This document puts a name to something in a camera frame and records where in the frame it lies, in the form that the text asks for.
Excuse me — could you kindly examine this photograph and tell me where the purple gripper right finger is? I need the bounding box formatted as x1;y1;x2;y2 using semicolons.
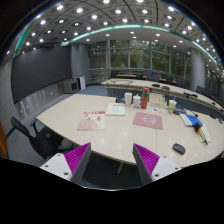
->
133;143;180;185

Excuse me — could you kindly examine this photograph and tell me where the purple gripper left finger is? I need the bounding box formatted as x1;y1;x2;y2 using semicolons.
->
41;143;91;185

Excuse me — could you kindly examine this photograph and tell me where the black computer mouse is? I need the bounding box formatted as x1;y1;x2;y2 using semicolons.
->
173;143;185;154

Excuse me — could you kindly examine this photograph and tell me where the black office chair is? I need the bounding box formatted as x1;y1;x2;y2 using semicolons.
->
11;117;69;159

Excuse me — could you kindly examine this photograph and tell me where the red and white magazine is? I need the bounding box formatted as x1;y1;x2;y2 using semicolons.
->
78;111;105;131

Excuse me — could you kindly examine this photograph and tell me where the blue folder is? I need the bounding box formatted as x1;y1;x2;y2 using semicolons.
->
180;114;202;127

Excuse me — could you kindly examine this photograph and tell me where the green paper cup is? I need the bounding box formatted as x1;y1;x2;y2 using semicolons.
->
168;100;177;113

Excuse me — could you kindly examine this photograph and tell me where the white booklet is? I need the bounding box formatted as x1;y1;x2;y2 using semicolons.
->
106;103;125;116

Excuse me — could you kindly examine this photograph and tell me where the white lidded mug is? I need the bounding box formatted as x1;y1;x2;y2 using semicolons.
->
133;94;141;108

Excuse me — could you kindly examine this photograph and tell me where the red thermos bottle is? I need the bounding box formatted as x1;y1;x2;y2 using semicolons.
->
141;87;149;109

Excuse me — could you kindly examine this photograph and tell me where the white cup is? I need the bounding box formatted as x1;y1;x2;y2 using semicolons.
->
125;92;132;106

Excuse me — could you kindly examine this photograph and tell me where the grey box cabinet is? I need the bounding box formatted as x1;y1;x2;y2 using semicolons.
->
62;80;79;94

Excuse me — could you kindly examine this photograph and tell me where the long rear conference table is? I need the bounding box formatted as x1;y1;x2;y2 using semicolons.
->
102;78;224;113

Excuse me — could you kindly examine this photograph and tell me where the large dark wall screen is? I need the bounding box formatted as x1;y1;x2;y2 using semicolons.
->
11;47;72;103

